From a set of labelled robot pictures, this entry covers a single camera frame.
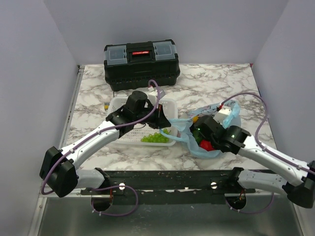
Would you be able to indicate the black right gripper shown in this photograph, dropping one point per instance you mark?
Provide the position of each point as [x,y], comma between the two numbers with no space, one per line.
[204,138]

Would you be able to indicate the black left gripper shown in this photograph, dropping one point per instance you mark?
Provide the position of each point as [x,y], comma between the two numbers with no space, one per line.
[160,117]

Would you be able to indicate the green fake fruit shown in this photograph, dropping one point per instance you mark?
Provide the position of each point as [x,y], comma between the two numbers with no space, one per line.
[197,136]

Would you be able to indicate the light blue plastic bag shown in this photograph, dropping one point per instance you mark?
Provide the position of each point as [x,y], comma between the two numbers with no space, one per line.
[183,125]

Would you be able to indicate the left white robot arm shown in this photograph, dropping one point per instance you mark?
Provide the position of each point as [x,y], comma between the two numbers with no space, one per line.
[60,169]

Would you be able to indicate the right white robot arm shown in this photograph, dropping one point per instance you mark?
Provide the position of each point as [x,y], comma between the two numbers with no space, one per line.
[289,176]

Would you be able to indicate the red fake fruit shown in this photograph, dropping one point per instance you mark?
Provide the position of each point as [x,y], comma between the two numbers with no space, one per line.
[206,145]

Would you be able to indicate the green fake grape bunch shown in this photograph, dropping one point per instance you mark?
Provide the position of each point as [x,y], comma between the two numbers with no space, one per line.
[155,138]

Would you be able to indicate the white plastic basket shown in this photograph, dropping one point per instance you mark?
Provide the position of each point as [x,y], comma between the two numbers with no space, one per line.
[134,137]

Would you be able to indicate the small teal orange tool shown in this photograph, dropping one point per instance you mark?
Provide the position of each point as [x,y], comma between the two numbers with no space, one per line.
[106,106]

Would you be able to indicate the black plastic toolbox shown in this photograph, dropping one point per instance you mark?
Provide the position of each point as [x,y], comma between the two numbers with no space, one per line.
[132,65]

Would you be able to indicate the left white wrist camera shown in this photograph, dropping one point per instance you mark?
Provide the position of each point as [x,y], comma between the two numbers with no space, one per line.
[153,95]

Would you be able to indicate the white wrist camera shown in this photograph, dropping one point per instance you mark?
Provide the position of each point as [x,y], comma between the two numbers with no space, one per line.
[153,95]
[222,114]

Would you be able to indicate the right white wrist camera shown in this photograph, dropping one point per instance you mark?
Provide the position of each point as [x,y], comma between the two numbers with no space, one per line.
[222,114]

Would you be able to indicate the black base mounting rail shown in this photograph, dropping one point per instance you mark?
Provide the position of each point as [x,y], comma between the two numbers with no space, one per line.
[171,187]

